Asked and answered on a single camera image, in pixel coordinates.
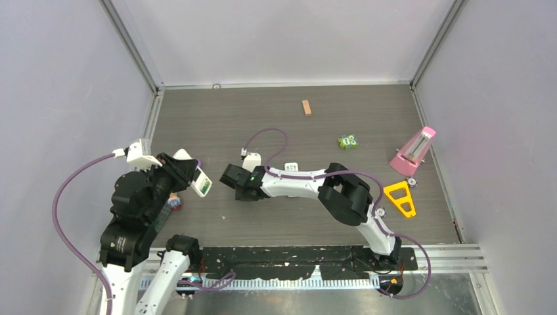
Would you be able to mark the green monster cube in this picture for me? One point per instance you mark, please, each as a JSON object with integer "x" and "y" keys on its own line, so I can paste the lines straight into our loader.
{"x": 348, "y": 141}

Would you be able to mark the small round poker chip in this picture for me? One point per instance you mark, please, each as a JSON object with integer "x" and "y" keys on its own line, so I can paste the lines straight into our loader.
{"x": 411, "y": 181}

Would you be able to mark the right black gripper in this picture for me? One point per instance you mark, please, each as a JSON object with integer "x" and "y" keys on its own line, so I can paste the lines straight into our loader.
{"x": 240, "y": 195}

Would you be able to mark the large white remote control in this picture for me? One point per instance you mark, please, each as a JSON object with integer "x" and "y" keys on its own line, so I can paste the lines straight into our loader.
{"x": 200, "y": 183}

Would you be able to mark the wooden block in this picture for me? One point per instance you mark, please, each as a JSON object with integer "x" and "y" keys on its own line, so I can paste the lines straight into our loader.
{"x": 306, "y": 108}

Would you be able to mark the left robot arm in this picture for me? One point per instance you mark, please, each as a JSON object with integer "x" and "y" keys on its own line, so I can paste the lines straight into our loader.
{"x": 140, "y": 209}

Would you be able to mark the small white remote control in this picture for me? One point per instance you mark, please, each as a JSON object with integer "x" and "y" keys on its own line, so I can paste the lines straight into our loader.
{"x": 291, "y": 167}

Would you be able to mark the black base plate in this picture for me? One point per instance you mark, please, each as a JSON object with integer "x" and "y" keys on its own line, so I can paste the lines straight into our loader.
{"x": 339, "y": 262}

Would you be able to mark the yellow triangle frame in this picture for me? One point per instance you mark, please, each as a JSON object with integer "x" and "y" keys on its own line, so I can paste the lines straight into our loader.
{"x": 400, "y": 197}

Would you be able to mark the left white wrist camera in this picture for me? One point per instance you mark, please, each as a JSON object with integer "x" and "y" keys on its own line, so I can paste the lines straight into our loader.
{"x": 139, "y": 155}

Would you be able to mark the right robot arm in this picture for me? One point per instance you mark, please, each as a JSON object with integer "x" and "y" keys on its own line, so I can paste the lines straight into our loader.
{"x": 342, "y": 193}

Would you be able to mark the pink metronome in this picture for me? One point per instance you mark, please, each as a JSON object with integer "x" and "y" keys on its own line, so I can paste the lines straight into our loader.
{"x": 411, "y": 155}

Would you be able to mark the small toy figure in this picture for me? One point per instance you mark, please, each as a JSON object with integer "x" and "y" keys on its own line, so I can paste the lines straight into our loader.
{"x": 174, "y": 202}

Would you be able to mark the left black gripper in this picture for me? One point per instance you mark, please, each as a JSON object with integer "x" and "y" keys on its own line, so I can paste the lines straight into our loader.
{"x": 182, "y": 170}

